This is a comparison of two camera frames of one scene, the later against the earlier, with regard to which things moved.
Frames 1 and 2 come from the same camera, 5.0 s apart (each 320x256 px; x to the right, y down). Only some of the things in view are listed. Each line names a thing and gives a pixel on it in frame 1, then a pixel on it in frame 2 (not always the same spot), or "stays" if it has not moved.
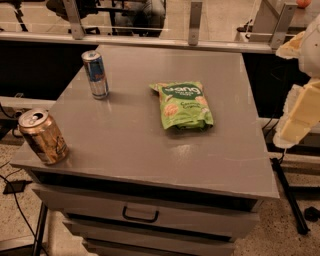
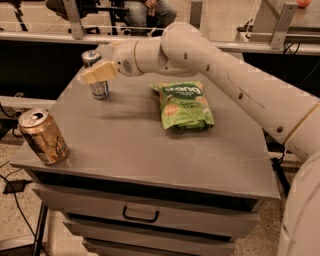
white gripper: (311, 50) → (123, 59)
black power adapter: (15, 186) stays
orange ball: (303, 4) stays
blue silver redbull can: (93, 62) stays
